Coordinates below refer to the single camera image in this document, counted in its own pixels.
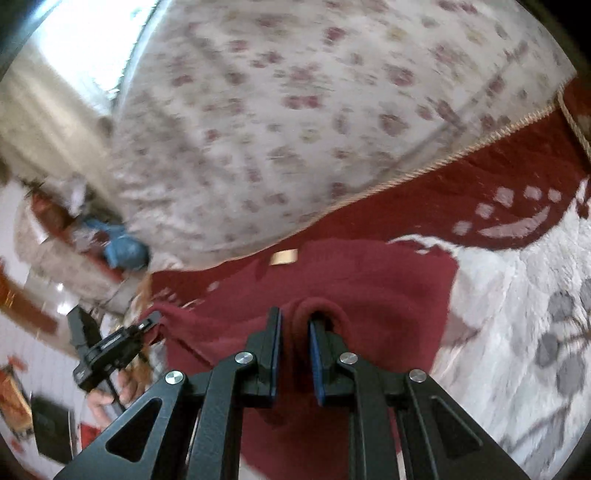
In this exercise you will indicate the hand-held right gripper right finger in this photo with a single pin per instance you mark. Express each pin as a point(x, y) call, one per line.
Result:
point(317, 369)

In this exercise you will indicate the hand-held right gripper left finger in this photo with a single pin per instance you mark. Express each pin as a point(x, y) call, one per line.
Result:
point(275, 355)

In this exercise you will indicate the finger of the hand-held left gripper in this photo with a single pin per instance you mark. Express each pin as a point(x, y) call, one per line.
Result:
point(148, 322)

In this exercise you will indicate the maroon fleece pants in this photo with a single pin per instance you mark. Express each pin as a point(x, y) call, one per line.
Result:
point(369, 286)

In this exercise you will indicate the person's left hand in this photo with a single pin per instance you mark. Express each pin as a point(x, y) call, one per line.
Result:
point(131, 385)

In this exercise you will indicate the blue bag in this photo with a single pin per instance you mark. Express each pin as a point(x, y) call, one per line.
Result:
point(122, 251)

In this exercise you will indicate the dark flat object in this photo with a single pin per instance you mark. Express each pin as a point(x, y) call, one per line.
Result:
point(51, 429)

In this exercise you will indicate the red white plush blanket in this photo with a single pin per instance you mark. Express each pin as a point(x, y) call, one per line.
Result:
point(508, 300)

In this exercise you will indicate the white floral quilt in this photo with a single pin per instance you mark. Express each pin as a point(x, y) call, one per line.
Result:
point(300, 115)

